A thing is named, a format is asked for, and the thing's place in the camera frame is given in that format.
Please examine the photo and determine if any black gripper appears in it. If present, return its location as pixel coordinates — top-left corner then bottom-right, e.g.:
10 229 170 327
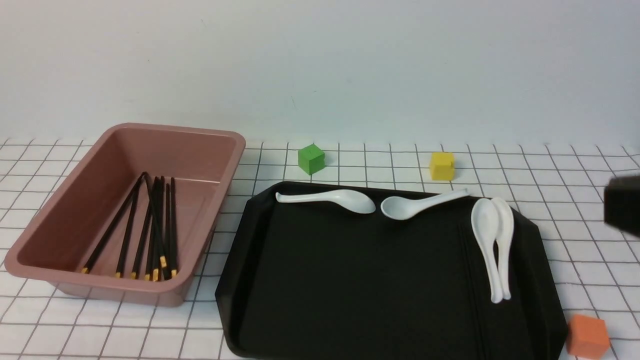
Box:
603 174 640 238

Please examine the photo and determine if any black chopstick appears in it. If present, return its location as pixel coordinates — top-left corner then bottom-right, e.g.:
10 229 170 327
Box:
170 177 179 278
153 177 165 281
145 205 159 282
163 183 170 275
80 171 147 274
130 174 154 281
115 186 140 278

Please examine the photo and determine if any white spoon right outer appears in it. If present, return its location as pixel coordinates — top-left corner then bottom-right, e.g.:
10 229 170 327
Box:
491 197 515 300

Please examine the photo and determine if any white spoon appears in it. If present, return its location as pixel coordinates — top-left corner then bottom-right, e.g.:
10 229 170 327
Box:
491 197 515 300
470 198 503 304
381 189 470 221
275 189 377 214

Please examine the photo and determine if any white spoon right inner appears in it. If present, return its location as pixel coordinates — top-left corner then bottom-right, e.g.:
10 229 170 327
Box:
470 198 503 304

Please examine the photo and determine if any orange cube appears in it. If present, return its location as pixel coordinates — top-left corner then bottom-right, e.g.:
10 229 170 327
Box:
566 314 610 360

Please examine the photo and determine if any yellow cube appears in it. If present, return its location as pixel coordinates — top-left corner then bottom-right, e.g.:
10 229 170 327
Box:
429 152 455 182

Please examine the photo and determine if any white spoon centre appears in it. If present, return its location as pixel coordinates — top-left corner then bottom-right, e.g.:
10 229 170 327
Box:
381 189 470 221

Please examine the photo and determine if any white spoon far left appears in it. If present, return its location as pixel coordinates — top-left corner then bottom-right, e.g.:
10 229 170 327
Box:
275 189 377 214

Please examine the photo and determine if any green cube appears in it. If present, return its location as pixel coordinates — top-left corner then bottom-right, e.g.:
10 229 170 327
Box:
297 143 326 176

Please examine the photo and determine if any black plastic tray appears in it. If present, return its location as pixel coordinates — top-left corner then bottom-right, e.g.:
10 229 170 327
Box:
215 181 569 360

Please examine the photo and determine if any pink plastic bin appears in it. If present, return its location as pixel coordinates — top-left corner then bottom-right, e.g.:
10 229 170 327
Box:
4 123 246 307

